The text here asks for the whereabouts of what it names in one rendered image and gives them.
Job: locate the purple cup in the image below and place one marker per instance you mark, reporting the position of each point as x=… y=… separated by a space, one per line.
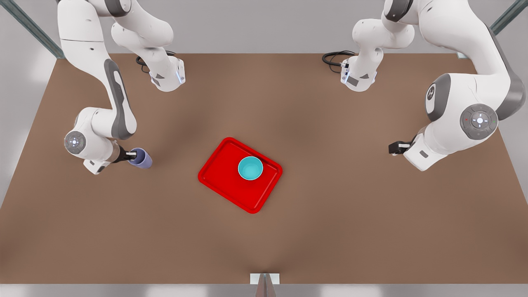
x=141 y=160

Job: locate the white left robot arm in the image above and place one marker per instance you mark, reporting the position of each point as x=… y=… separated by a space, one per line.
x=462 y=62

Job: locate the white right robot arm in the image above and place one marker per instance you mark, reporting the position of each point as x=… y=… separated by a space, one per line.
x=90 y=62

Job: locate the red tray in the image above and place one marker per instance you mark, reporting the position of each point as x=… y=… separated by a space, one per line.
x=225 y=181

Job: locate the teal bowl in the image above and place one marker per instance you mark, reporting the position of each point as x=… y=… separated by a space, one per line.
x=250 y=168

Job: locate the silver frame post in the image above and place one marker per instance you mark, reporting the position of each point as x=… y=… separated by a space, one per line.
x=264 y=284
x=35 y=29
x=505 y=16

